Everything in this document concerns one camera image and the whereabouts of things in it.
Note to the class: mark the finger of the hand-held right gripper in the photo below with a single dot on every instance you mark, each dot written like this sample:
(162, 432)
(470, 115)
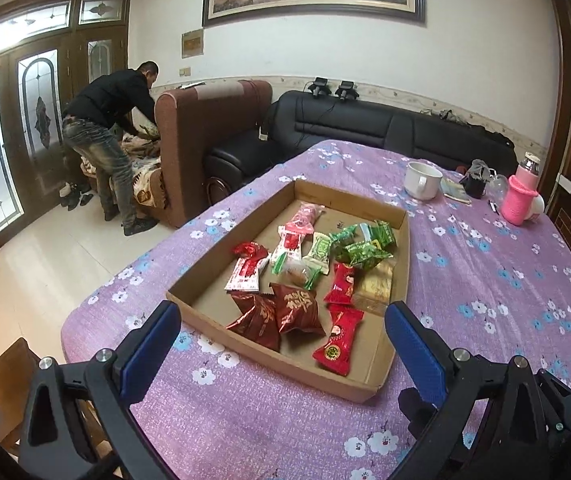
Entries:
(560, 410)

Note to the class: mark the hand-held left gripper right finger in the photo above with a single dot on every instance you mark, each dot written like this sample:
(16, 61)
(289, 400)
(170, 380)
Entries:
(415, 355)

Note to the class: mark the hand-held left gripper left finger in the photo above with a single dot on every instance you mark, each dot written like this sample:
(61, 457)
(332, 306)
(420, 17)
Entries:
(145, 347)

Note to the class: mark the shallow cardboard box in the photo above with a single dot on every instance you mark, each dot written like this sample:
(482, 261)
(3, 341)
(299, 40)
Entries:
(205, 305)

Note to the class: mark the yellow biscuit packet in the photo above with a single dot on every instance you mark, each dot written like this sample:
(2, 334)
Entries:
(375, 291)

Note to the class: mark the red packet with figure print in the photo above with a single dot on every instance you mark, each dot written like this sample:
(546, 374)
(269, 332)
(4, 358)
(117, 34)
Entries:
(338, 342)

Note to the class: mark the small red snack packet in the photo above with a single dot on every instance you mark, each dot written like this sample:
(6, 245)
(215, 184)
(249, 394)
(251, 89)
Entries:
(343, 285)

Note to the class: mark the green packet with yellow label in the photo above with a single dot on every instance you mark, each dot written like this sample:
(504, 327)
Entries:
(365, 256)

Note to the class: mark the dark red snack packet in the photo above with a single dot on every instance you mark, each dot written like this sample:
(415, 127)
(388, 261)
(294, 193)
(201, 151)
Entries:
(298, 310)
(258, 317)

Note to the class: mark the red and white snack packet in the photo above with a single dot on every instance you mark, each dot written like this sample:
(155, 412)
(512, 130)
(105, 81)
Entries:
(289, 245)
(246, 272)

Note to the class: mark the small green silver packet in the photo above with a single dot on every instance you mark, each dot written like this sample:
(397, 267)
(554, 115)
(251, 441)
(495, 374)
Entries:
(343, 237)

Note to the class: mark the green and white snack packet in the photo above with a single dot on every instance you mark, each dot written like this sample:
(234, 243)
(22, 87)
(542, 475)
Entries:
(319, 252)

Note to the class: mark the clear green-edged cake packet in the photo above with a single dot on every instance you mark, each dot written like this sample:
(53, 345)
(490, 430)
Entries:
(293, 275)

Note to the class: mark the pink snack packet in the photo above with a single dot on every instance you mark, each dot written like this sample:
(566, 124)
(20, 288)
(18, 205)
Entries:
(308, 215)

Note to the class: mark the purple floral tablecloth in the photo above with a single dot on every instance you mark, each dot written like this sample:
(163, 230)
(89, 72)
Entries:
(490, 285)

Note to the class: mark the wooden chair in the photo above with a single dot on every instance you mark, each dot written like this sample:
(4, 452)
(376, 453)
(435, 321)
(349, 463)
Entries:
(0, 385)

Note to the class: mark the black shoe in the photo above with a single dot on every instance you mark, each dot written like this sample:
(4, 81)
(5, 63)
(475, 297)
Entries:
(74, 202)
(87, 199)

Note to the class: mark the patterned blanket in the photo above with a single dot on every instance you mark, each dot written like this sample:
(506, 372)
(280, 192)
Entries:
(143, 180)

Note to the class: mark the folded cloth on table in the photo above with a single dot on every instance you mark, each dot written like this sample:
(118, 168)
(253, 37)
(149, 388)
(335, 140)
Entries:
(454, 191)

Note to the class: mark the white cup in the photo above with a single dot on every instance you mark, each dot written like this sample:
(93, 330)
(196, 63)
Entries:
(423, 180)

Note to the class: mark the black cup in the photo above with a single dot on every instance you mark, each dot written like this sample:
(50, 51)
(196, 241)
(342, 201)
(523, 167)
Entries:
(474, 185)

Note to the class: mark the clear glass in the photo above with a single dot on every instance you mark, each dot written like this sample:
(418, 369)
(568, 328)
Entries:
(498, 189)

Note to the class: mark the pink knitted bottle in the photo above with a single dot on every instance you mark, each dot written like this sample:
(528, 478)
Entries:
(518, 195)

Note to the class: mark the white bag behind cup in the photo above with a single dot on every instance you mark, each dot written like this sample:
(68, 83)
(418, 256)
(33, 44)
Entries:
(536, 207)

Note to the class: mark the brown armchair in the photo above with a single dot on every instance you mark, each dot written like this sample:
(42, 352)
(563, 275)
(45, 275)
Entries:
(200, 135)

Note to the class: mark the black leather sofa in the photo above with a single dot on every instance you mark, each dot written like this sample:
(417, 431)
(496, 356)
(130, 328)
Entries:
(345, 125)

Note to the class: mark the black device on sofa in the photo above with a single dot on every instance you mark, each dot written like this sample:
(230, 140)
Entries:
(318, 87)
(345, 90)

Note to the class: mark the small wall plaque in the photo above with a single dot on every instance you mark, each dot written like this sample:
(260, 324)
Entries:
(192, 44)

